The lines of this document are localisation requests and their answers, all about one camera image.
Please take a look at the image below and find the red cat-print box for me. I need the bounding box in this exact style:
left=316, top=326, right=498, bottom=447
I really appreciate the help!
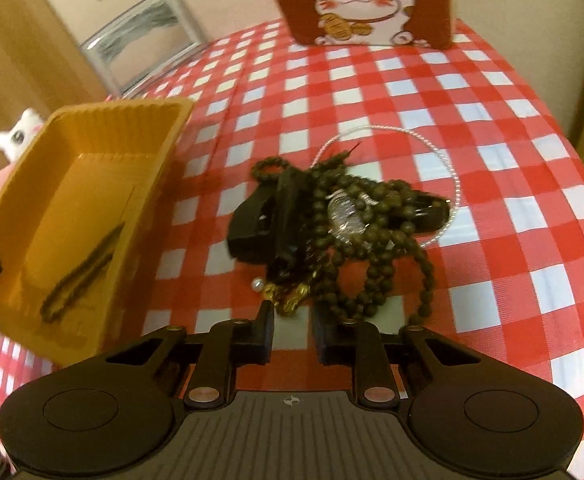
left=261, top=0, right=455, bottom=51

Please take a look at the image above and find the silver bracelet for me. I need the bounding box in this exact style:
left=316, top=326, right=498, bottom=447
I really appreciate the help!
left=327, top=187, right=377, bottom=241

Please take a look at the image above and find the black watch strap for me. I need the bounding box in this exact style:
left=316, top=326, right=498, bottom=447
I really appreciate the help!
left=228, top=172, right=303, bottom=263

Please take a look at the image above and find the brown bead necklace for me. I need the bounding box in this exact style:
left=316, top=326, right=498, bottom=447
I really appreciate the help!
left=251, top=149, right=452, bottom=328

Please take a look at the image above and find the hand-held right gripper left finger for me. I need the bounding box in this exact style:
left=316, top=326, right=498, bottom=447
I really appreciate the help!
left=104, top=302, right=276, bottom=409

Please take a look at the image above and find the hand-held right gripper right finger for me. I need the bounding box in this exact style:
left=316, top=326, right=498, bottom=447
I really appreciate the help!
left=312, top=305, right=482, bottom=408

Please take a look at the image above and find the yellow plastic tray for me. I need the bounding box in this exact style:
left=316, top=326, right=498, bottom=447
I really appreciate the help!
left=0, top=97, right=195, bottom=368

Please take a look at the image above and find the red checkered tablecloth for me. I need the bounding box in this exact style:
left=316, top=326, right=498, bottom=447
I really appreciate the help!
left=0, top=17, right=584, bottom=480

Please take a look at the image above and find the white bunny plush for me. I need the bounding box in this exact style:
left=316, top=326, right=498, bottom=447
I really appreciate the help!
left=0, top=107, right=48, bottom=163

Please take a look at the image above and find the wooden wall panel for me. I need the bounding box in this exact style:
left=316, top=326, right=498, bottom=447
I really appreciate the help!
left=0, top=0, right=110, bottom=186

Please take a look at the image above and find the sand art picture frame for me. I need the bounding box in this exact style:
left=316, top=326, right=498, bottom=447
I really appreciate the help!
left=79, top=0, right=207, bottom=97

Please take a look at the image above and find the brown bead bracelet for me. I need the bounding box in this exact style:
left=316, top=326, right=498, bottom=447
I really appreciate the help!
left=39, top=222, right=127, bottom=321

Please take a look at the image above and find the white pearl necklace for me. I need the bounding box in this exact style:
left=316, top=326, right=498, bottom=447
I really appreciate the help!
left=314, top=125, right=461, bottom=250

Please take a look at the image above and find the gold charm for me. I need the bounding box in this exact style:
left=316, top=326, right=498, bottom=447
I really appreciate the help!
left=264, top=282, right=313, bottom=317

